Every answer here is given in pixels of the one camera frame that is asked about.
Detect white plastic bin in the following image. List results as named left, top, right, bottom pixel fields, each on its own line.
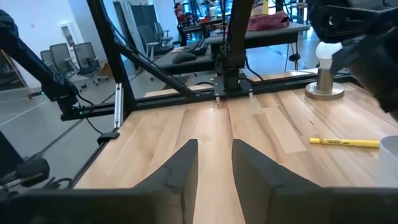
left=378, top=135, right=398, bottom=188

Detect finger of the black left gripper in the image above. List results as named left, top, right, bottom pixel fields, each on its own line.
left=307, top=2, right=398, bottom=43
left=329, top=37, right=368, bottom=75

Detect person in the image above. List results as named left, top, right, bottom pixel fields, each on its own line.
left=173, top=1, right=189, bottom=47

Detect black keyboard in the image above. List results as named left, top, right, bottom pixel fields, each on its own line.
left=182, top=39, right=208, bottom=54

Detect yellow highlighter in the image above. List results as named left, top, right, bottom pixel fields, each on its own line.
left=308, top=137, right=381, bottom=149

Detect yellow bottle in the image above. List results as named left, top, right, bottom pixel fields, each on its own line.
left=252, top=0, right=269, bottom=16

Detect silver bracket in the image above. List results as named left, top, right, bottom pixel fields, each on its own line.
left=113, top=82, right=124, bottom=129

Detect black frame foot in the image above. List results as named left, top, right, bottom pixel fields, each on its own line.
left=96, top=131, right=121, bottom=146

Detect red cloth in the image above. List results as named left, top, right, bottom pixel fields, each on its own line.
left=246, top=10, right=290, bottom=32

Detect bulb lamp with brass base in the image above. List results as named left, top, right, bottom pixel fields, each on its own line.
left=305, top=40, right=346, bottom=101

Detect black aluminium table frame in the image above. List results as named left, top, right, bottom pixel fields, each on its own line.
left=60, top=0, right=361, bottom=190

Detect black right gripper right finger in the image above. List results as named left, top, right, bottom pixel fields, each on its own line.
left=232, top=138, right=398, bottom=224

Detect grey mesh office chair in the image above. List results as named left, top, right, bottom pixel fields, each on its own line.
left=49, top=42, right=77, bottom=78
left=73, top=42, right=109, bottom=86

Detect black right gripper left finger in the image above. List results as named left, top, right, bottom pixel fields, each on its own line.
left=0, top=138, right=200, bottom=224

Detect black computer mouse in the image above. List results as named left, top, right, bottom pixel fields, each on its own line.
left=172, top=52, right=198, bottom=65

